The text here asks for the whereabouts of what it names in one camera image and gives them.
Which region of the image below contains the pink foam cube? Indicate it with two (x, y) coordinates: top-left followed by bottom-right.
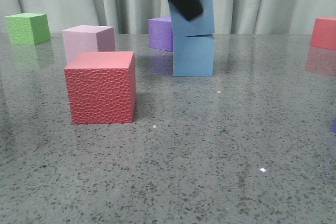
(62, 25), (115, 63)

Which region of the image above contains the blue foam cube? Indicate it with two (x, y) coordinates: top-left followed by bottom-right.
(173, 35), (215, 77)
(169, 0), (215, 37)

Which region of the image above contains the light purple foam cube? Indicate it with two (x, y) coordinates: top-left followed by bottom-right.
(332, 118), (336, 133)

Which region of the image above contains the dark purple foam cube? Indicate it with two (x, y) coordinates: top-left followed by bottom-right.
(148, 16), (173, 51)

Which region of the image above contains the far red foam cube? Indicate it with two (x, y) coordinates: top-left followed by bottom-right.
(310, 16), (336, 50)

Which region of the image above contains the green foam cube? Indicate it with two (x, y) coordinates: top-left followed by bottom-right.
(5, 13), (51, 45)

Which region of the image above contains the grey curtain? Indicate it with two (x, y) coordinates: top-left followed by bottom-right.
(1, 0), (335, 35)

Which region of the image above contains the large red foam cube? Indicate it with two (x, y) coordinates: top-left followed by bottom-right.
(64, 51), (137, 124)

